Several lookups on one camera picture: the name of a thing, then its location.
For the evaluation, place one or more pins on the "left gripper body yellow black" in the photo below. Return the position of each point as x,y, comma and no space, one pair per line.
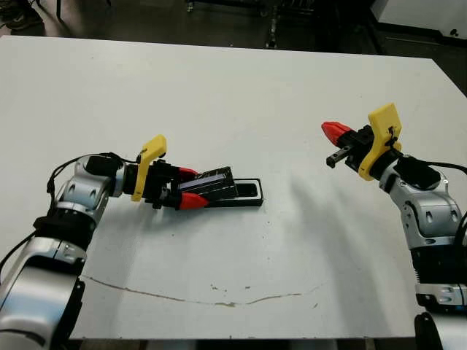
160,178

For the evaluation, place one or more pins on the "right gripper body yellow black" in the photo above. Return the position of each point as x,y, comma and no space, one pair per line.
383,124

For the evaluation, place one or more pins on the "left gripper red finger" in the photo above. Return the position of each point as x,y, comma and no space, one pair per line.
192,201
187,171

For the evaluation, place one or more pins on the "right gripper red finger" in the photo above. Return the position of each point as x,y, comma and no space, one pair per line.
335,127
333,138

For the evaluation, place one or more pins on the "black box lid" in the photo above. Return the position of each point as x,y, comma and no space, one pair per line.
215,182

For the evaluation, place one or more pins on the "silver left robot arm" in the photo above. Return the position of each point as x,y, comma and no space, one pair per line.
76,193

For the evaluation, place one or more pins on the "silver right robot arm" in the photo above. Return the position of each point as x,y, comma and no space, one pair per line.
427,208

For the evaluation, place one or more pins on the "black box with white liner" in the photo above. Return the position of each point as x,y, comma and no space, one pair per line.
237,204

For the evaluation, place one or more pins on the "small black knob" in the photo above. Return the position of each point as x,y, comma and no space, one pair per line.
455,33

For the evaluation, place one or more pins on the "white cabinet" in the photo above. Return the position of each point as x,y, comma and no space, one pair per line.
419,12

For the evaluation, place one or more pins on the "black chair legs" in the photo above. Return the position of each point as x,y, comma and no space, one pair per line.
58,11

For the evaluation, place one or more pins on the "dark sneaker of person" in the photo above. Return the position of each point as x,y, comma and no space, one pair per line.
22,22

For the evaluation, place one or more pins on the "black metal stand post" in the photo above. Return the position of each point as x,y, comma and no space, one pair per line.
273,33

